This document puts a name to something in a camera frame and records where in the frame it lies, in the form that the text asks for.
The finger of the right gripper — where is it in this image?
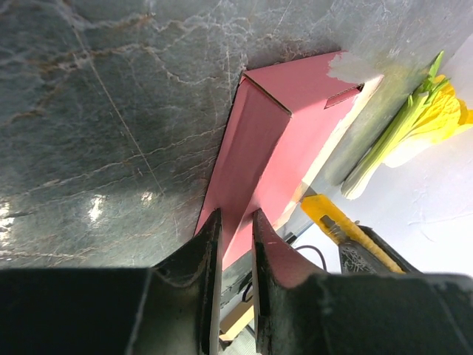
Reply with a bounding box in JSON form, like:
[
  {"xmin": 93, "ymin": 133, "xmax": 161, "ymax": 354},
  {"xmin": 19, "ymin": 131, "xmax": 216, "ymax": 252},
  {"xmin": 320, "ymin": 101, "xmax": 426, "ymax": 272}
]
[{"xmin": 338, "ymin": 226, "xmax": 420, "ymax": 274}]

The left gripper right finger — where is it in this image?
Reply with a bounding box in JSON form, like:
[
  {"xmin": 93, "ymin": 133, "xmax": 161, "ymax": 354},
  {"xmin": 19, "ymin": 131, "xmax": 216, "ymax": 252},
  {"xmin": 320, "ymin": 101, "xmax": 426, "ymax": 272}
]
[{"xmin": 252, "ymin": 210, "xmax": 472, "ymax": 354}]

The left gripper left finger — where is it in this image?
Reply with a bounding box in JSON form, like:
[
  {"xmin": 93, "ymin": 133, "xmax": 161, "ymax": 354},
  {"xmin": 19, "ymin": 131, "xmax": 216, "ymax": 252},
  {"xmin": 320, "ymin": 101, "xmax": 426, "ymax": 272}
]
[{"xmin": 1, "ymin": 210, "xmax": 222, "ymax": 354}]

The yellow utility knife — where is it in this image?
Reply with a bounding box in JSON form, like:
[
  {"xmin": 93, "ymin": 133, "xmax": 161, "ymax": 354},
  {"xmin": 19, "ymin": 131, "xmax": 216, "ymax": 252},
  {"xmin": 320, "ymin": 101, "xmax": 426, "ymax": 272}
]
[{"xmin": 301, "ymin": 195, "xmax": 405, "ymax": 274}]

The pink express box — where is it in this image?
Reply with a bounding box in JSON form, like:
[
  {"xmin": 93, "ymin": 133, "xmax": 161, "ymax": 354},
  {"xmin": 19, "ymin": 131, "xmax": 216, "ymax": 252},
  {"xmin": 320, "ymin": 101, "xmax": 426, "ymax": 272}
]
[{"xmin": 199, "ymin": 51, "xmax": 383, "ymax": 268}]

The green celery stalk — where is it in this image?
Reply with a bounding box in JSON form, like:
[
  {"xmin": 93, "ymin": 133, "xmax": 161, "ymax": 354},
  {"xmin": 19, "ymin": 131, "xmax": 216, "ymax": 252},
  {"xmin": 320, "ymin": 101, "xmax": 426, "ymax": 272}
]
[{"xmin": 341, "ymin": 51, "xmax": 449, "ymax": 200}]

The yellow napa cabbage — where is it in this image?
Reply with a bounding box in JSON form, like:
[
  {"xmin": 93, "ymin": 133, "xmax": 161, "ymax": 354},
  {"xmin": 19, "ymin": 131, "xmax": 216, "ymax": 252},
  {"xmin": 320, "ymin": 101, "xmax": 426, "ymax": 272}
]
[{"xmin": 384, "ymin": 84, "xmax": 472, "ymax": 168}]

